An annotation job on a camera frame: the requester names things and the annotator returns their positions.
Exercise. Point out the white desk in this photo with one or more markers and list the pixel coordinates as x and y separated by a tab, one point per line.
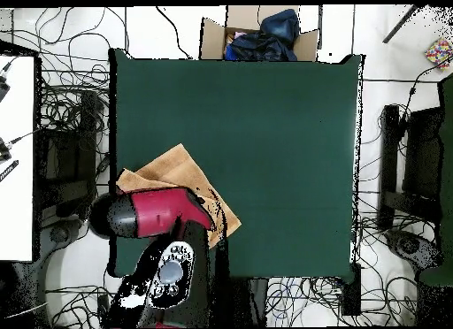
16	201

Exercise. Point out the dark metal bar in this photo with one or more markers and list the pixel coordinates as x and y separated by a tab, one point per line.
401	24

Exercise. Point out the black equipment stand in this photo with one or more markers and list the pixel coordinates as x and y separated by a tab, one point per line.
67	166
421	148

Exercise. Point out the orange terry towel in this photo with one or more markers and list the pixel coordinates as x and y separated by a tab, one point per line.
177	169

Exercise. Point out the brown cardboard box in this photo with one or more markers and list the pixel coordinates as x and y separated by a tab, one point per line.
212	39

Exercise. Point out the black power strip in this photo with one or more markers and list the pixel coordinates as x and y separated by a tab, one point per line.
102	307

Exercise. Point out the dark green table cloth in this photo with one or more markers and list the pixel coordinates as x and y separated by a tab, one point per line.
265	131

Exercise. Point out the multicoloured patterned bundle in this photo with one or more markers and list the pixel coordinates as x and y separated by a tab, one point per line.
439	53

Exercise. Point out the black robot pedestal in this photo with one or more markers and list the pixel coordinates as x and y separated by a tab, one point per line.
244	300

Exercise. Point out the green covered side table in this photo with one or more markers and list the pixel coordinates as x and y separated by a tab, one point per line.
446	201

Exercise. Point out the dark blue clothing pile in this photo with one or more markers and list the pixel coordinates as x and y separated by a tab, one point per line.
269	39

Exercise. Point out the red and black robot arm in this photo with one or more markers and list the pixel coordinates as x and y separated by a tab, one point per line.
159	212

